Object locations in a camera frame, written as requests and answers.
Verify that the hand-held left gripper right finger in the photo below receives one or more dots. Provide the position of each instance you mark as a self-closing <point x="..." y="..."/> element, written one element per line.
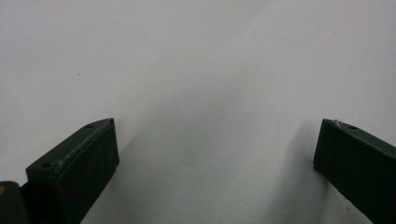
<point x="358" y="161"/>

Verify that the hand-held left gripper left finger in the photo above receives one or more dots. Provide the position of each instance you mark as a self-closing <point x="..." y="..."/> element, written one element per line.
<point x="81" y="168"/>

